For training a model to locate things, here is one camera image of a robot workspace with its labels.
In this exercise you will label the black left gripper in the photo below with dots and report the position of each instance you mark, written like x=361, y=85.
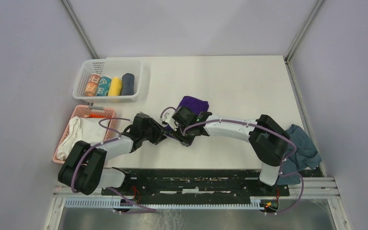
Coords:
x=158, y=131

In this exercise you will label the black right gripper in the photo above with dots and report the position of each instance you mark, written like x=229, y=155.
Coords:
x=184, y=141

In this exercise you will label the purple towel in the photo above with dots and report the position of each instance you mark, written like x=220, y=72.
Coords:
x=194, y=104

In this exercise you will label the dark grey towel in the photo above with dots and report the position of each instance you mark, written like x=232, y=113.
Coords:
x=128, y=81

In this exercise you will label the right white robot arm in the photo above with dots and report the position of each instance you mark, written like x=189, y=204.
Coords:
x=267, y=138

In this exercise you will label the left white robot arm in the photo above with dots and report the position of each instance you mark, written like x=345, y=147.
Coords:
x=84, y=171

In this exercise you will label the orange item in basket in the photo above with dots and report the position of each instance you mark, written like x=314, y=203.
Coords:
x=97, y=116

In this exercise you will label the yellow rolled towel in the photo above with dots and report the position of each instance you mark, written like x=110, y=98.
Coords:
x=115, y=87

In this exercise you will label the white cloth in basket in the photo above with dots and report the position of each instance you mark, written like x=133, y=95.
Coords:
x=85, y=129

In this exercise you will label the teal patterned rolled towel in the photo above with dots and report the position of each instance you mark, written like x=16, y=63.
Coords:
x=103, y=86

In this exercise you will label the pink plastic basket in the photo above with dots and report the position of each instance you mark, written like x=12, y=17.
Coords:
x=81, y=111

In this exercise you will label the white plastic basket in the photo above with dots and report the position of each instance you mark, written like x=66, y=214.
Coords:
x=111, y=67

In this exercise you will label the orange patterned rolled towel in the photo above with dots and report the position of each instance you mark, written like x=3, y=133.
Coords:
x=92, y=85

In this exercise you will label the teal blue towel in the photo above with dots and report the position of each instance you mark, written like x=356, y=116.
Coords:
x=306, y=155

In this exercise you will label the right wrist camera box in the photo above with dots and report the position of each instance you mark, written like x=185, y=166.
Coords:
x=167, y=119

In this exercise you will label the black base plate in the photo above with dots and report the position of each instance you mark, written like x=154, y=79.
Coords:
x=195, y=184

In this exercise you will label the left corner metal rail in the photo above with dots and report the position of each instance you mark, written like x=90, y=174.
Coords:
x=70, y=12

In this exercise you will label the corner metal rail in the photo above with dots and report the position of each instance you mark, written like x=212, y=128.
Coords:
x=70, y=12
x=306, y=25

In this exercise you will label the aluminium frame rails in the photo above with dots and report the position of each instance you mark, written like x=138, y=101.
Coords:
x=314, y=205

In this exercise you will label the right corner metal rail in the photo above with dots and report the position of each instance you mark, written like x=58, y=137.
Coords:
x=306, y=25

